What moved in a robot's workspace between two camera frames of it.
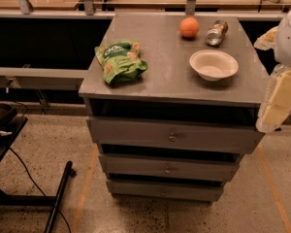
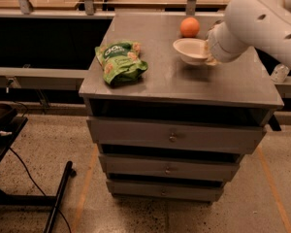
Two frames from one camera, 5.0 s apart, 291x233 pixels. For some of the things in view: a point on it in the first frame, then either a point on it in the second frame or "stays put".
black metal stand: [5, 126] stays put
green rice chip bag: [120, 61] stays put
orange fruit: [189, 27] stays put
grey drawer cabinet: [171, 135] stays put
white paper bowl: [213, 65] to [193, 50]
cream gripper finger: [268, 40] to [207, 45]
